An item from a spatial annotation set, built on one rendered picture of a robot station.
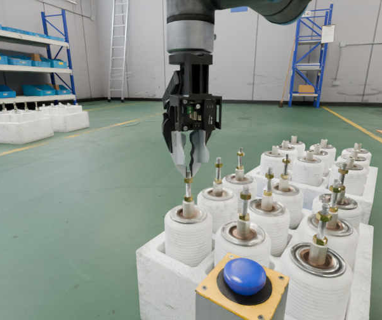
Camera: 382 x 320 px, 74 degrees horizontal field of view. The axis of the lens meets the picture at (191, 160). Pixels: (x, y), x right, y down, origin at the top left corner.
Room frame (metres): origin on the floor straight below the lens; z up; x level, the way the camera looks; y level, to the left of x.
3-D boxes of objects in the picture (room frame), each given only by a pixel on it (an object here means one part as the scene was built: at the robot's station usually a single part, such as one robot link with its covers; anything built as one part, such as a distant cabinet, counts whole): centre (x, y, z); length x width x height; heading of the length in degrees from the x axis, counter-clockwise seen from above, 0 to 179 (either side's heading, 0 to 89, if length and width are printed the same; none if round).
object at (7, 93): (4.52, 3.34, 0.36); 0.50 x 0.38 x 0.21; 72
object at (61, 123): (2.91, 1.46, 0.09); 0.39 x 0.39 x 0.18; 74
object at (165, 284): (0.48, -0.16, 0.09); 0.39 x 0.39 x 0.18; 55
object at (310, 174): (0.83, -0.40, 0.16); 0.10 x 0.10 x 0.18
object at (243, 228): (0.39, -0.09, 0.26); 0.02 x 0.02 x 0.03
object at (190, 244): (0.46, 0.01, 0.16); 0.10 x 0.10 x 0.18
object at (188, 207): (0.46, 0.00, 0.26); 0.02 x 0.02 x 0.03
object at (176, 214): (0.46, 0.00, 0.25); 0.08 x 0.08 x 0.01
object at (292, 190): (0.58, -0.23, 0.25); 0.08 x 0.08 x 0.01
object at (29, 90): (5.33, 3.06, 0.36); 0.50 x 0.38 x 0.21; 70
